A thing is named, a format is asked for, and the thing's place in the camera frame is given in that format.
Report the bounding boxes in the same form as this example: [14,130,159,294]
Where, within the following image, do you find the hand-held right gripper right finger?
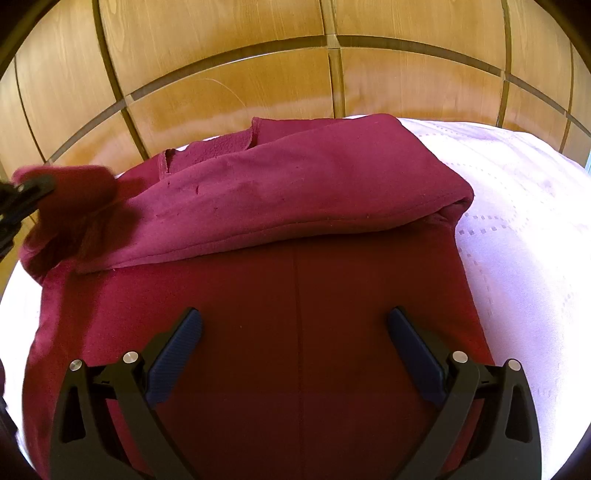
[387,307,542,480]

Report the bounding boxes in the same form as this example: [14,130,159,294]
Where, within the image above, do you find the wooden panelled headboard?
[0,0,591,195]

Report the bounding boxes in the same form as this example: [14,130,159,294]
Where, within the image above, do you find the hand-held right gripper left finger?
[49,308,204,480]

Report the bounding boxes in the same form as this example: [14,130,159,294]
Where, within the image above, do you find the white quilted bedspread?
[0,115,591,480]

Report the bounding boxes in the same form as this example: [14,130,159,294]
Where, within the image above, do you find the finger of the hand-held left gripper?
[0,175,58,260]

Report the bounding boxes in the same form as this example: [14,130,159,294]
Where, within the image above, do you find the maroon fleece garment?
[10,113,497,480]

